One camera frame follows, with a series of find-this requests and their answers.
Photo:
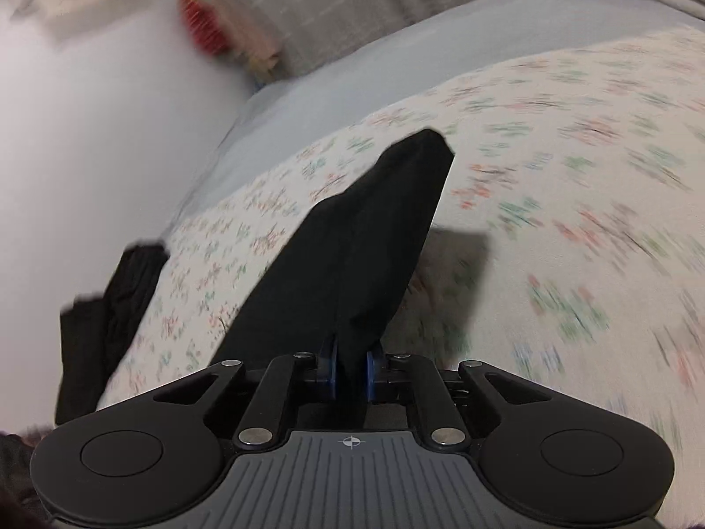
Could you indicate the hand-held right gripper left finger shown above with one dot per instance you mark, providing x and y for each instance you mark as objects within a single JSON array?
[{"x": 329, "y": 372}]

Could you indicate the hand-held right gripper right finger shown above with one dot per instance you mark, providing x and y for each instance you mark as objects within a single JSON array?
[{"x": 375, "y": 374}]

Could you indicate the black pants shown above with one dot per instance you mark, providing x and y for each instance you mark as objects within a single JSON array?
[{"x": 358, "y": 242}]

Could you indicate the crumpled black garment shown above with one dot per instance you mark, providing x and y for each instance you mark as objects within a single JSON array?
[{"x": 135, "y": 297}]

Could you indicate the folded black garment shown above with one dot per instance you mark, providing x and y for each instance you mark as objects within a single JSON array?
[{"x": 82, "y": 358}]

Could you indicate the floral bed sheet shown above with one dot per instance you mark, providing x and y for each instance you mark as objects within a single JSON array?
[{"x": 551, "y": 176}]

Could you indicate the red floral garment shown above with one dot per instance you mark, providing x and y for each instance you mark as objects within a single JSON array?
[{"x": 204, "y": 22}]

